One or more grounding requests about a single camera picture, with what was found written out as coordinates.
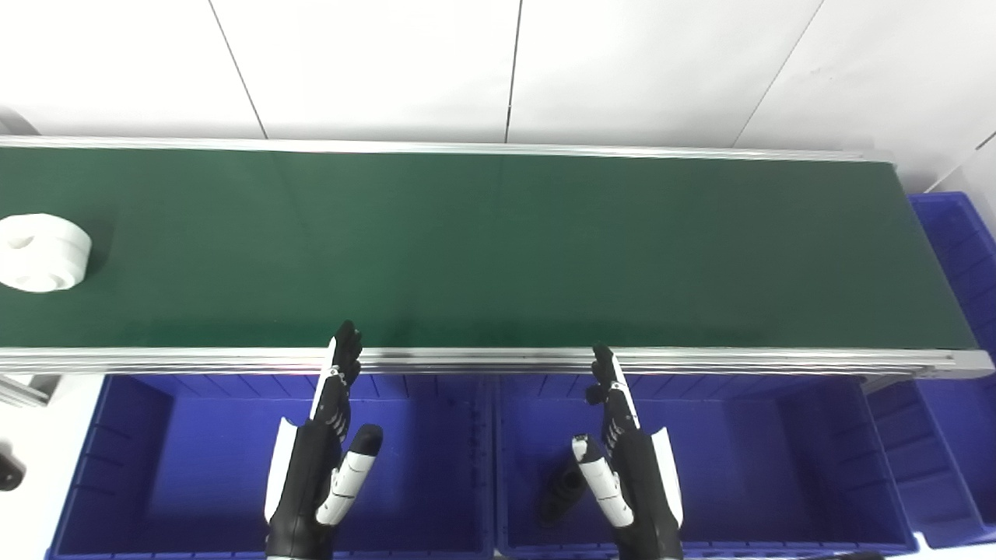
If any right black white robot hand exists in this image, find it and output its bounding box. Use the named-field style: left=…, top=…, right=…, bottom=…
left=572, top=345, right=686, bottom=560

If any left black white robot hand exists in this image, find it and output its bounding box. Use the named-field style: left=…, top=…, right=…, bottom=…
left=264, top=320, right=384, bottom=560

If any white round plastic part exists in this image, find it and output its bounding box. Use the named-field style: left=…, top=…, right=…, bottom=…
left=0, top=213, right=93, bottom=294

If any black plastic part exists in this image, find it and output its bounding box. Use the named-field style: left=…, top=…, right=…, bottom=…
left=538, top=459, right=589, bottom=530

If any large blue plastic bin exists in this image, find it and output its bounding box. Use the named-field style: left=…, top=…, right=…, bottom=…
left=45, top=373, right=497, bottom=560
left=493, top=374, right=921, bottom=559

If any green conveyor belt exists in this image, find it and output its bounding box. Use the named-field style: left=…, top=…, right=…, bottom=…
left=0, top=148, right=978, bottom=351
left=0, top=135, right=995, bottom=380

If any small blue plastic bin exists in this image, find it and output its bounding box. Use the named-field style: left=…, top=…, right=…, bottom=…
left=907, top=191, right=996, bottom=530
left=864, top=380, right=987, bottom=548

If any aluminium conveyor leg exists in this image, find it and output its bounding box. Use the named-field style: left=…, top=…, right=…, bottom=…
left=0, top=373, right=62, bottom=410

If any black bracket piece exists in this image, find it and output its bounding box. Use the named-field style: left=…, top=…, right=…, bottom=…
left=0, top=443, right=26, bottom=492

